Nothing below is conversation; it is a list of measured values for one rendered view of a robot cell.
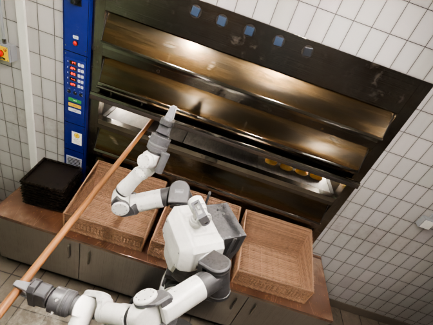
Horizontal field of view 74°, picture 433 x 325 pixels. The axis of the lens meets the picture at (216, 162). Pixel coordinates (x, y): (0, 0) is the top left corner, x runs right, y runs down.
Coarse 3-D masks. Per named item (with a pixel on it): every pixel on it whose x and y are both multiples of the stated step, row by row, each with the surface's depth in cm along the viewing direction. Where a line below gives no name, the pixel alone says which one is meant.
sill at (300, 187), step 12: (108, 120) 203; (132, 132) 202; (180, 144) 205; (204, 156) 204; (216, 156) 207; (240, 168) 206; (252, 168) 208; (276, 180) 207; (288, 180) 209; (312, 192) 208; (324, 192) 211
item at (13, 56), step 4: (0, 40) 178; (0, 44) 174; (4, 44) 175; (8, 44) 177; (12, 44) 178; (0, 48) 175; (8, 48) 175; (12, 48) 178; (16, 48) 181; (4, 52) 176; (8, 52) 176; (12, 52) 179; (16, 52) 182; (4, 56) 177; (8, 56) 177; (12, 56) 180; (16, 56) 183; (4, 60) 179; (8, 60) 178; (12, 60) 181; (16, 60) 184
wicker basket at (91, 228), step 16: (96, 176) 220; (112, 176) 220; (80, 192) 199; (112, 192) 224; (96, 208) 213; (80, 224) 188; (96, 224) 186; (112, 224) 205; (128, 224) 209; (144, 224) 214; (112, 240) 192; (128, 240) 199; (144, 240) 192
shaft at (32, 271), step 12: (144, 132) 201; (132, 144) 184; (120, 156) 171; (96, 192) 144; (84, 204) 136; (72, 216) 129; (60, 240) 119; (48, 252) 113; (36, 264) 107; (24, 276) 103; (12, 300) 97; (0, 312) 92
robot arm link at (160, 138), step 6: (162, 120) 117; (162, 126) 119; (168, 126) 118; (156, 132) 123; (162, 132) 120; (168, 132) 120; (150, 138) 122; (156, 138) 120; (162, 138) 120; (168, 138) 124; (156, 144) 120; (162, 144) 121; (168, 144) 124
